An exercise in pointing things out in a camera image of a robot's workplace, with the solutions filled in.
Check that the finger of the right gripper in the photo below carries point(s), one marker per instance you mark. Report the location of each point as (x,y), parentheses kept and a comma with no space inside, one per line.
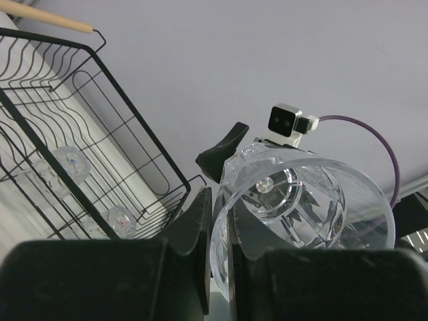
(211,161)

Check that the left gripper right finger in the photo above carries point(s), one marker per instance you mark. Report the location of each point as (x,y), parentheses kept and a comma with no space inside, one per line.
(271,280)

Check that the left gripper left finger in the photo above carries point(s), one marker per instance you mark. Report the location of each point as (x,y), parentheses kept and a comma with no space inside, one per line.
(166,277)

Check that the black wire dish rack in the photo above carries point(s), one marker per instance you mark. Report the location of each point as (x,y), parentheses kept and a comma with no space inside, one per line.
(54,93)

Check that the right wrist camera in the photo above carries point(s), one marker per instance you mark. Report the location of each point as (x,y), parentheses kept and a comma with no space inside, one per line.
(286,126)

